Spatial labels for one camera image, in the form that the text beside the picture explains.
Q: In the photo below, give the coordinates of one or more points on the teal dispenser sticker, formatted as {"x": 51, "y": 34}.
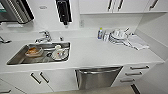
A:
{"x": 1, "y": 6}

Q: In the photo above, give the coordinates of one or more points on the white paper towel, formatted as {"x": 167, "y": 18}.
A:
{"x": 13, "y": 25}

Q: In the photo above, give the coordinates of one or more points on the chrome faucet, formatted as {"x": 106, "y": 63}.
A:
{"x": 43, "y": 35}

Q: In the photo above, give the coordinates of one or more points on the small metal sink fitting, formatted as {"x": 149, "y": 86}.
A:
{"x": 61, "y": 38}

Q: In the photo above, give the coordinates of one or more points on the small wall label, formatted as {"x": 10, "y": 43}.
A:
{"x": 43, "y": 7}

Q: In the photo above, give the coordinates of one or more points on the clear small bottle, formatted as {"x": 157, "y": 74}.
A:
{"x": 106, "y": 35}

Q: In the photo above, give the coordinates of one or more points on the stack of white plates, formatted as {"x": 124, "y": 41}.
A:
{"x": 115, "y": 40}

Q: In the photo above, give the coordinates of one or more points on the white base cabinet door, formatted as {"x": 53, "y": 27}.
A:
{"x": 60, "y": 79}
{"x": 20, "y": 83}

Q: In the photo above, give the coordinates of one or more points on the brown bowl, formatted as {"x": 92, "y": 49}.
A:
{"x": 34, "y": 51}

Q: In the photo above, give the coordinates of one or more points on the stainless steel sink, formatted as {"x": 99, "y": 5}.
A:
{"x": 15, "y": 60}

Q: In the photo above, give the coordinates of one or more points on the stainless steel dishwasher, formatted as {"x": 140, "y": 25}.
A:
{"x": 98, "y": 80}

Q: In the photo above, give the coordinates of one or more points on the white wall outlet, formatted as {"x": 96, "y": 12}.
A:
{"x": 81, "y": 23}

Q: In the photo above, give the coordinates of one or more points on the black wall soap dispenser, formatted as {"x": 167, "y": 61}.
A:
{"x": 63, "y": 11}

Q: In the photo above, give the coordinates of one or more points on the white plate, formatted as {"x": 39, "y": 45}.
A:
{"x": 65, "y": 56}

